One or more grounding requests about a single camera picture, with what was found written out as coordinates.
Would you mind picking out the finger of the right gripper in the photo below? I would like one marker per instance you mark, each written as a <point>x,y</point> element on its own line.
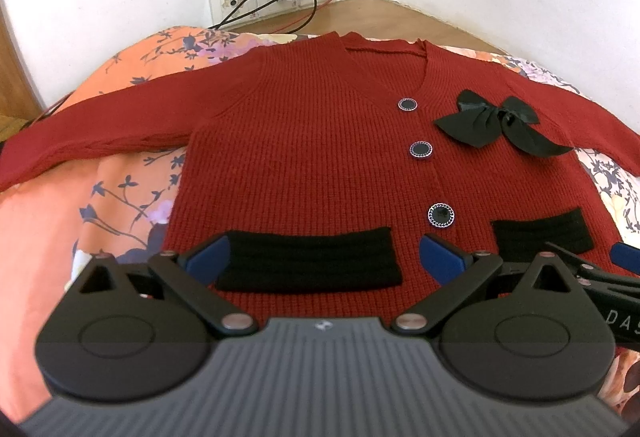
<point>581,268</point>
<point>626,256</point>

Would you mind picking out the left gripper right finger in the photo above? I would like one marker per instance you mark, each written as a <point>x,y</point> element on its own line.
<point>524,331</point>

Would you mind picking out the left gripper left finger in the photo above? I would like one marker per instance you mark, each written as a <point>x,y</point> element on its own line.
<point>127,332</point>

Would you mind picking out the red knit cardigan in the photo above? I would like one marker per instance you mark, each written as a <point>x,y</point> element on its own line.
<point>356,148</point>

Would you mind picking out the floral orange bedsheet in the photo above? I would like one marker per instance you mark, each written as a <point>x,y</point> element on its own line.
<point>52,225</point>

